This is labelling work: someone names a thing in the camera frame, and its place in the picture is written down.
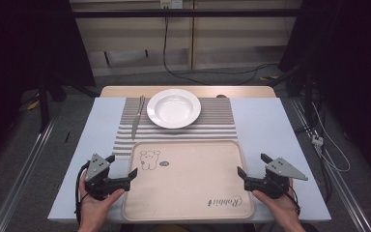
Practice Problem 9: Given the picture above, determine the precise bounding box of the white deep plate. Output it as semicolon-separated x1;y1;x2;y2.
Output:
146;88;202;130

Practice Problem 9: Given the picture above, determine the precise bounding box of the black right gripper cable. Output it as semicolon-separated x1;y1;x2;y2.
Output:
283;184;302;217

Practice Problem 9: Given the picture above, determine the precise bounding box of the black metal stand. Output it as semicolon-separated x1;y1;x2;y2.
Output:
37;72;51;133

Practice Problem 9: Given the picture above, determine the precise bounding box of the white wall outlet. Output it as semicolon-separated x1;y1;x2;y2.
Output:
159;0;184;10

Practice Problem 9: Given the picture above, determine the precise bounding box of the grey striped placemat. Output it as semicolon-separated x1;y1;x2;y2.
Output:
111;96;239;158

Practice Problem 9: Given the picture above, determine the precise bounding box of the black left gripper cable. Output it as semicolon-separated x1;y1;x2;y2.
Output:
73;160;92;225

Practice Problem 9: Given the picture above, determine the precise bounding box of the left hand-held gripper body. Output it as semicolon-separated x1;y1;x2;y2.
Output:
83;153;132;201

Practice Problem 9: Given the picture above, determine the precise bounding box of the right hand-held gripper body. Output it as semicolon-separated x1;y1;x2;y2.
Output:
243;157;309;200

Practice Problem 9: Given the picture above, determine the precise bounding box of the thin white cable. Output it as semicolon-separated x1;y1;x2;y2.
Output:
312;101;352;173

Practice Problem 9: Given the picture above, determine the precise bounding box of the black horizontal bar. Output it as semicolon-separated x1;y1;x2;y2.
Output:
71;9;303;18

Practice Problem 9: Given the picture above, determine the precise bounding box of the person's left hand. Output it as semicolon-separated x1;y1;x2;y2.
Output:
77;170;126;227

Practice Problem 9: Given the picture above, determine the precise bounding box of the person's right hand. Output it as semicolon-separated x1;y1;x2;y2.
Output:
251;178;303;224

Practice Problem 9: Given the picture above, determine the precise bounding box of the long black floor cable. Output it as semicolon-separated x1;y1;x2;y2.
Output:
162;15;279;87

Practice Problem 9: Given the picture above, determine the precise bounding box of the beige tray with bear print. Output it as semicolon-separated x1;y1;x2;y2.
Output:
122;139;255;222

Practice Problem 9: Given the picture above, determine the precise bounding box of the dark curtain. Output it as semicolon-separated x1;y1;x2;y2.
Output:
277;0;371;187
0;0;97;172

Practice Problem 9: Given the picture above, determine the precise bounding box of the metal floor rail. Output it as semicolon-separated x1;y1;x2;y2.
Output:
0;112;62;232
289;96;371;232

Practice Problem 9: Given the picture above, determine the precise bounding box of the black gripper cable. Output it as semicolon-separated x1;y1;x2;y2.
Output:
73;160;92;225
283;184;302;217

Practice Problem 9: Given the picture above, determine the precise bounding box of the silver table knife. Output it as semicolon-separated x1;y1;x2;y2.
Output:
130;95;146;141

